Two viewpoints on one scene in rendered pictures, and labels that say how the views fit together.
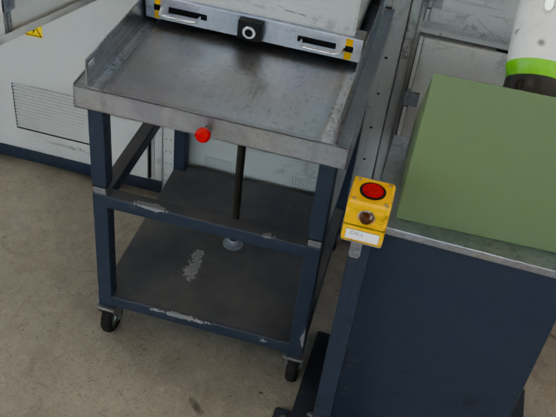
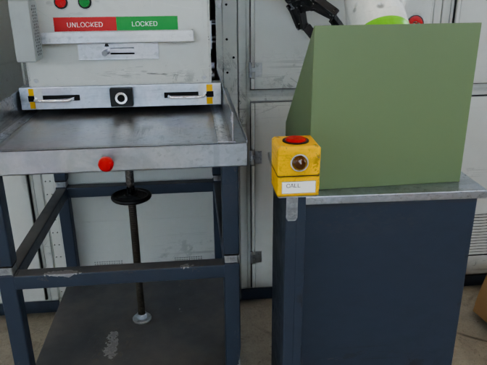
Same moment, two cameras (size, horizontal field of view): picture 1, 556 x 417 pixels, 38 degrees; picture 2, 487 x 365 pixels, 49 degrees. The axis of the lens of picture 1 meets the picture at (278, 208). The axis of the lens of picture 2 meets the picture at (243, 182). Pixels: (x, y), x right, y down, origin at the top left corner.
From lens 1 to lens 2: 74 cm
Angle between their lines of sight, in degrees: 24
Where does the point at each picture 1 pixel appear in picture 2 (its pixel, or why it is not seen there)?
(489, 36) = not seen: hidden behind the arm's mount
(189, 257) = (106, 340)
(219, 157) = (108, 259)
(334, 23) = (193, 74)
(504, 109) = (380, 47)
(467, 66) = not seen: hidden behind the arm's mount
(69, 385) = not seen: outside the picture
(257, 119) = (154, 142)
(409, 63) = (247, 129)
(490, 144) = (375, 86)
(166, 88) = (58, 141)
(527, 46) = (370, 12)
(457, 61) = (283, 116)
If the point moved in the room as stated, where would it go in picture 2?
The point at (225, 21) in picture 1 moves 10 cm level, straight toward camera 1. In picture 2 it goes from (97, 95) to (101, 103)
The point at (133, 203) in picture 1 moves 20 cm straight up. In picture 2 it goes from (43, 274) to (31, 197)
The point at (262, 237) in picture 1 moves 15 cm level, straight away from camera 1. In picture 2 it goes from (181, 269) to (172, 242)
